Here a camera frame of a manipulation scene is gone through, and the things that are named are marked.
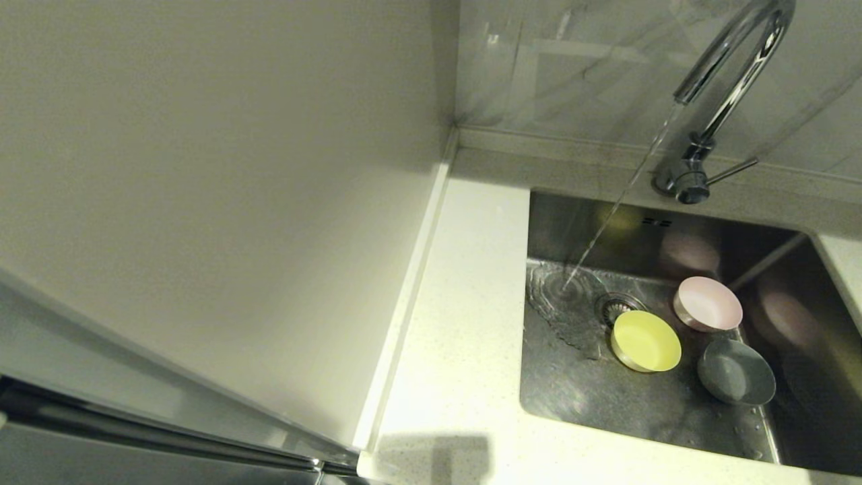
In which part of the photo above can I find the yellow round bowl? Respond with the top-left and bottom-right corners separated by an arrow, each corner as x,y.
610,310 -> 682,373

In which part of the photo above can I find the chrome gooseneck faucet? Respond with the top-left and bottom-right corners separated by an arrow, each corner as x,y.
652,0 -> 798,205

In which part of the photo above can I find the pink round bowl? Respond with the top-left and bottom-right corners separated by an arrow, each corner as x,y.
673,276 -> 744,333

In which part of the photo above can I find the grey round bowl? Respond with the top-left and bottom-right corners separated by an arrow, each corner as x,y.
698,338 -> 777,407

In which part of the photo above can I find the stainless steel sink basin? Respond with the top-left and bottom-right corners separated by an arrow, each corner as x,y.
519,189 -> 862,478

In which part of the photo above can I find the white countertop edge strip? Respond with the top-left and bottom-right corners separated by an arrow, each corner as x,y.
354,131 -> 459,469

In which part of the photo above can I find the round metal drain strainer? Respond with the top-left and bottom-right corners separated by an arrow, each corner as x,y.
595,293 -> 646,329

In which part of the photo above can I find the white tall side panel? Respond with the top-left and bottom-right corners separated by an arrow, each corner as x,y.
0,0 -> 460,451

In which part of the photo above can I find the steel refrigerator door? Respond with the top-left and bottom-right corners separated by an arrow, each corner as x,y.
0,266 -> 361,485

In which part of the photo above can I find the dark refrigerator handle bar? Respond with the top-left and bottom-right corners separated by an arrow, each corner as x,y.
0,375 -> 361,479

